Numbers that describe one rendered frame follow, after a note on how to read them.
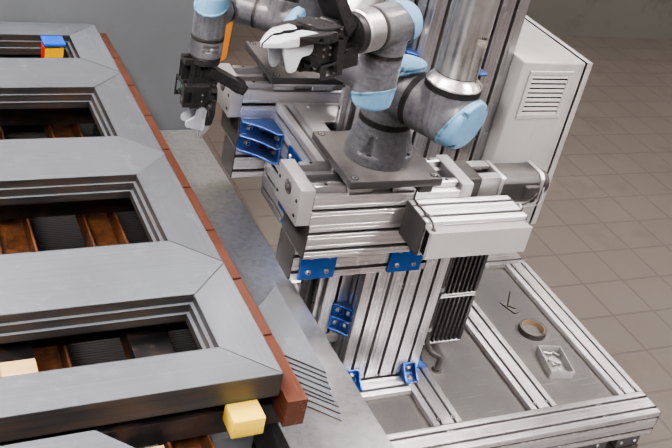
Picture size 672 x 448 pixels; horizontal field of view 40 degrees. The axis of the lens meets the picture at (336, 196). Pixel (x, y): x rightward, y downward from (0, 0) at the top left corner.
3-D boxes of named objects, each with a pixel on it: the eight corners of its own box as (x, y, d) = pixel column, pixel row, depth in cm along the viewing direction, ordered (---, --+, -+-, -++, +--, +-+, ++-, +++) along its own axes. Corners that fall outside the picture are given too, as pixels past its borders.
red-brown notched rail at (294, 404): (282, 427, 168) (287, 402, 165) (91, 51, 288) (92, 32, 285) (302, 423, 169) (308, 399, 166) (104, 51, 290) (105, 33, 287)
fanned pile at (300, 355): (286, 432, 179) (290, 417, 177) (221, 305, 208) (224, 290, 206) (344, 421, 184) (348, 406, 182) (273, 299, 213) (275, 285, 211)
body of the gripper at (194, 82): (173, 95, 219) (178, 48, 213) (208, 95, 223) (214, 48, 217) (182, 111, 213) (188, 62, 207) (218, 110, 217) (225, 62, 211)
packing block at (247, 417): (231, 439, 161) (234, 423, 159) (221, 419, 165) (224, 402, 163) (263, 433, 164) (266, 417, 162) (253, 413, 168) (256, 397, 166)
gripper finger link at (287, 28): (260, 75, 140) (302, 64, 147) (262, 37, 138) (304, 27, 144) (245, 70, 142) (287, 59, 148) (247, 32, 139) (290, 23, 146)
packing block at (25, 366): (2, 399, 159) (3, 382, 157) (-2, 379, 163) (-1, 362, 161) (39, 393, 162) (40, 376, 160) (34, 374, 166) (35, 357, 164)
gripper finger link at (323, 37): (306, 49, 139) (344, 40, 145) (307, 39, 138) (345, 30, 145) (283, 41, 142) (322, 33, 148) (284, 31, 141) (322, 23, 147)
